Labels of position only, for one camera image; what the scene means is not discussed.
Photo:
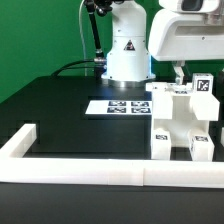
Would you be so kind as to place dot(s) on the white chair back frame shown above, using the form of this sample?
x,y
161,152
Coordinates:
x,y
171,101

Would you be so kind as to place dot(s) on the white tagged cube nut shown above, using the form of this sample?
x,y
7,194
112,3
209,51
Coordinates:
x,y
222,136
202,82

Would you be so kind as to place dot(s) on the white chair seat part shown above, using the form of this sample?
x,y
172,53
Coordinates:
x,y
179,129

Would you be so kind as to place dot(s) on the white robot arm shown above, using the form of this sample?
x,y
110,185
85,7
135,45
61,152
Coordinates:
x,y
129,60

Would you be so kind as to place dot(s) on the white fiducial marker sheet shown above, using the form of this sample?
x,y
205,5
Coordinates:
x,y
118,107

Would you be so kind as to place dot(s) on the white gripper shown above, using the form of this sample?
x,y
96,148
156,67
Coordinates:
x,y
184,37

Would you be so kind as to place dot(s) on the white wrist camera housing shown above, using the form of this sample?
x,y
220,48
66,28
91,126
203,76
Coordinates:
x,y
192,6

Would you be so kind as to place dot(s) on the white U-shaped obstacle fence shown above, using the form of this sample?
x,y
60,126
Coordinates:
x,y
16,168

